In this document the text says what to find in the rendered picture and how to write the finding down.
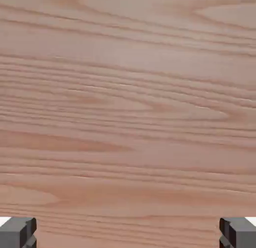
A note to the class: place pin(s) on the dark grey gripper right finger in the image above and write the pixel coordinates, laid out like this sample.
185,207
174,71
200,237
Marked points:
242,234

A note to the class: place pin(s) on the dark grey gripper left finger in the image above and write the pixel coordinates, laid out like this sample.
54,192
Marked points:
14,234

